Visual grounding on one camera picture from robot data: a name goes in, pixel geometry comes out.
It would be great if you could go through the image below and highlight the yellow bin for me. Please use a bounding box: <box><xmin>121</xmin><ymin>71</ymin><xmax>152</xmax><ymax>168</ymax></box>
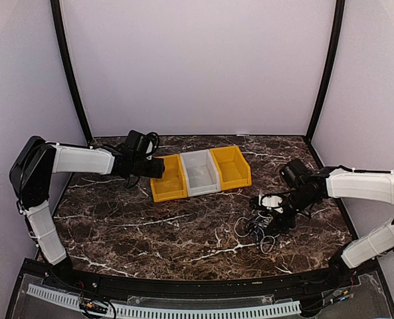
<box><xmin>150</xmin><ymin>154</ymin><xmax>188</xmax><ymax>203</ymax></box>
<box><xmin>209</xmin><ymin>146</ymin><xmax>252</xmax><ymax>191</ymax></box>

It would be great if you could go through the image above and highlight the thick white cable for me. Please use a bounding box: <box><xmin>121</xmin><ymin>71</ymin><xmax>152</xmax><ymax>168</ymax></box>
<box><xmin>233</xmin><ymin>216</ymin><xmax>254</xmax><ymax>238</ymax></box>

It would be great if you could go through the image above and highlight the white bin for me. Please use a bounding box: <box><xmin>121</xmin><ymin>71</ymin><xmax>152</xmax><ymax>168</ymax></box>
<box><xmin>179</xmin><ymin>150</ymin><xmax>221</xmax><ymax>197</ymax></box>

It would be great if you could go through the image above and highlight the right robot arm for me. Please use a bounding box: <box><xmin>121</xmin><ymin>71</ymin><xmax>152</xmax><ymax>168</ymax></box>
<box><xmin>256</xmin><ymin>159</ymin><xmax>394</xmax><ymax>288</ymax></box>

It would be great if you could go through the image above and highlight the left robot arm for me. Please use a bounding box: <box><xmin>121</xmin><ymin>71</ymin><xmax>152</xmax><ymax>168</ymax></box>
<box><xmin>9</xmin><ymin>130</ymin><xmax>165</xmax><ymax>290</ymax></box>

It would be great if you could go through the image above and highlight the blue white thin cable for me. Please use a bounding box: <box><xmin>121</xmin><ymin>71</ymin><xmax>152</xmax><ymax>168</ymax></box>
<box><xmin>248</xmin><ymin>211</ymin><xmax>274</xmax><ymax>242</ymax></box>

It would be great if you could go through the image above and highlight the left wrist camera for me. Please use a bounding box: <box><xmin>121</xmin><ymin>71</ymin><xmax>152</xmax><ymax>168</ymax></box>
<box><xmin>122</xmin><ymin>130</ymin><xmax>159</xmax><ymax>160</ymax></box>

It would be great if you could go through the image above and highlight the black front rail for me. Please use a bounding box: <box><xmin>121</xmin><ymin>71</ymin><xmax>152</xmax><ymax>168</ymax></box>
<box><xmin>20</xmin><ymin>257</ymin><xmax>360</xmax><ymax>300</ymax></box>

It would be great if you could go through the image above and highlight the white slotted cable duct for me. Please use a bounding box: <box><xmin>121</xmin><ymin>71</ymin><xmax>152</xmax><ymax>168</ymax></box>
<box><xmin>27</xmin><ymin>284</ymin><xmax>302</xmax><ymax>318</ymax></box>

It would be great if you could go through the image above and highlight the left black frame post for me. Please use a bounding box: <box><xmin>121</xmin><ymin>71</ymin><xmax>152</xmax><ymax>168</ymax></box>
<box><xmin>50</xmin><ymin>0</ymin><xmax>93</xmax><ymax>144</ymax></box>

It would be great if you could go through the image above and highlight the black frame post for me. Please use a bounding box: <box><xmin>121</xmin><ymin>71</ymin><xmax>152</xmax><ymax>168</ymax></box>
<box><xmin>50</xmin><ymin>0</ymin><xmax>93</xmax><ymax>144</ymax></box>
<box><xmin>305</xmin><ymin>0</ymin><xmax>345</xmax><ymax>144</ymax></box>

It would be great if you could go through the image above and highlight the right black frame post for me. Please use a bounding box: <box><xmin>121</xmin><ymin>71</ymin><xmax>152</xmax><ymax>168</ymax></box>
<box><xmin>305</xmin><ymin>0</ymin><xmax>345</xmax><ymax>144</ymax></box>

